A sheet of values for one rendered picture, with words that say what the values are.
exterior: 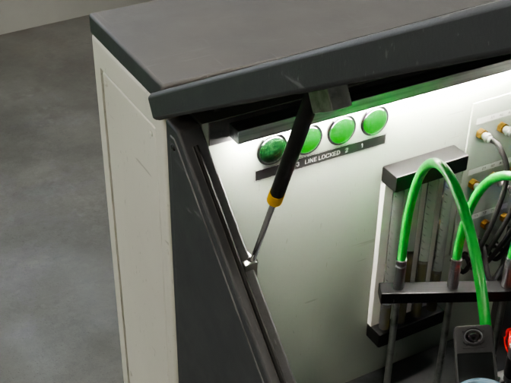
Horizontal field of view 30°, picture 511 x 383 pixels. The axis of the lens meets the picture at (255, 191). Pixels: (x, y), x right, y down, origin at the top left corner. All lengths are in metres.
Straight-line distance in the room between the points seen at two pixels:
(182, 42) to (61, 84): 3.25
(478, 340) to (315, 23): 0.58
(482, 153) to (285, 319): 0.44
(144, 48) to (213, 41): 0.10
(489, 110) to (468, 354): 0.59
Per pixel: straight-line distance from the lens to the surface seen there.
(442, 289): 1.60
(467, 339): 1.15
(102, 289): 3.33
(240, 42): 1.42
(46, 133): 4.26
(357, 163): 1.50
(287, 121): 1.34
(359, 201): 1.54
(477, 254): 1.20
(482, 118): 1.62
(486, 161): 1.68
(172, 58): 1.37
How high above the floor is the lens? 2.09
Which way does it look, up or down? 34 degrees down
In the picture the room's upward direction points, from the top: 1 degrees clockwise
